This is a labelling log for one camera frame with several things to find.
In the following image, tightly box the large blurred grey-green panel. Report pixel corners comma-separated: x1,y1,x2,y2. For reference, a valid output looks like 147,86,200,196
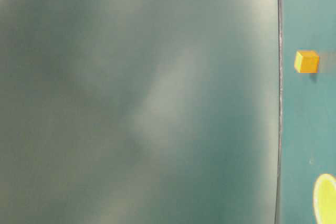
1,0,279,223

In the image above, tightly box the orange cube block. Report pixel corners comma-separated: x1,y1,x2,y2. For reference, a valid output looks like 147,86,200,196
294,50,320,73

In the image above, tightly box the yellow-green round object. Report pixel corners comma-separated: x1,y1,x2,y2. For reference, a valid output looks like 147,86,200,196
313,174,336,224

